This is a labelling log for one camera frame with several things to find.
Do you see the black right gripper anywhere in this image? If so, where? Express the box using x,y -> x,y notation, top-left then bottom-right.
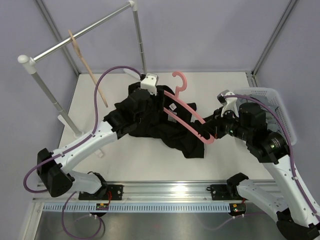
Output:
202,106 -> 253,142

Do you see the pink plastic hanger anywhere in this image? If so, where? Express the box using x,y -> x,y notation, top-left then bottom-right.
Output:
163,71 -> 215,145

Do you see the beige plastic hanger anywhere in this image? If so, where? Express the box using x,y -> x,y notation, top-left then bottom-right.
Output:
68,29 -> 108,108

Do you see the grey shirt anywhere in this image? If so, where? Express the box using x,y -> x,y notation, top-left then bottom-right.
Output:
265,102 -> 280,132

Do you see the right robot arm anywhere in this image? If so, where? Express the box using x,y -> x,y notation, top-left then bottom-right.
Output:
201,102 -> 320,240

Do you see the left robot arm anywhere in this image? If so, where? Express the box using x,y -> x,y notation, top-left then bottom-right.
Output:
36,87 -> 165,200

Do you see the white plastic basket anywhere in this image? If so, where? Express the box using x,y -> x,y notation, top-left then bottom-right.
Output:
233,87 -> 297,146

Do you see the metal clothes rack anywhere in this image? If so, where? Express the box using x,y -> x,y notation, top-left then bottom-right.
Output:
17,0 -> 151,158

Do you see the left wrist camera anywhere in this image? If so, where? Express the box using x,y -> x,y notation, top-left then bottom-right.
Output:
140,73 -> 159,96

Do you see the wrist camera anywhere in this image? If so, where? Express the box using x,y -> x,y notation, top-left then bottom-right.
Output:
217,89 -> 239,118
140,73 -> 159,96

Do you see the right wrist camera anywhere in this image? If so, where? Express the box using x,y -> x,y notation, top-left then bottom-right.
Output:
217,89 -> 239,118

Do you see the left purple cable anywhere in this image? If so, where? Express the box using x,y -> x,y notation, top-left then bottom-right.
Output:
22,65 -> 146,238

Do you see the purple cable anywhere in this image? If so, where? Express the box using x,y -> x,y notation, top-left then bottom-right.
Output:
22,65 -> 146,238
202,92 -> 320,231

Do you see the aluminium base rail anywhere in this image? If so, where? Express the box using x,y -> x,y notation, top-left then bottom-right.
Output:
32,180 -> 283,203

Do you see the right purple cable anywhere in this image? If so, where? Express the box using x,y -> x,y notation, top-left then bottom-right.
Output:
202,92 -> 320,231

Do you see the white slotted cable duct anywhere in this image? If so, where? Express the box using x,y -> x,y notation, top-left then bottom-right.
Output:
42,202 -> 231,213

